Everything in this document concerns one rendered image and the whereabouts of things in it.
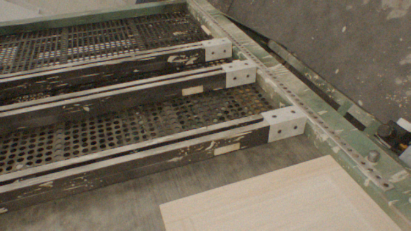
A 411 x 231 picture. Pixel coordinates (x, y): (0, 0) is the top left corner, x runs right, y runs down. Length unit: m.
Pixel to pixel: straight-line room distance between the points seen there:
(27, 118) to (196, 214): 0.65
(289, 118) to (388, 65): 1.13
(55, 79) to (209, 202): 0.81
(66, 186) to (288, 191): 0.55
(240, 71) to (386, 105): 0.98
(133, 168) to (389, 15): 1.72
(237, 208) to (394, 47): 1.48
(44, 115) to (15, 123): 0.09
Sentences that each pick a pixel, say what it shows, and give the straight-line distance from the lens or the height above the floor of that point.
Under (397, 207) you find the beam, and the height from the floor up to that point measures 0.90.
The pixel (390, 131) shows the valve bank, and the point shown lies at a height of 0.79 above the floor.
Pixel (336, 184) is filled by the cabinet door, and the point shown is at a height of 0.93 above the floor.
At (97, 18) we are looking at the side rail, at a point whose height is 1.36.
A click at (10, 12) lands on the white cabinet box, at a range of 4.35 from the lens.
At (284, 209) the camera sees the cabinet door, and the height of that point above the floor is 1.07.
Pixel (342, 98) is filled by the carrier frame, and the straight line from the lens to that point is 1.83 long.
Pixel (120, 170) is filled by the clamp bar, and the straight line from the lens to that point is 0.83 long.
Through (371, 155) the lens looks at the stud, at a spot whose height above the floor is 0.88.
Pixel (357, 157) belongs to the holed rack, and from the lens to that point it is 0.90.
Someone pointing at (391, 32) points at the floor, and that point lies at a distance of 2.06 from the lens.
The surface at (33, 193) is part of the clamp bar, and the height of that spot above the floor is 1.55.
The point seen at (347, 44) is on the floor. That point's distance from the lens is 2.17.
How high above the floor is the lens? 1.66
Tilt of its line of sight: 32 degrees down
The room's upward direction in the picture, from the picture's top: 73 degrees counter-clockwise
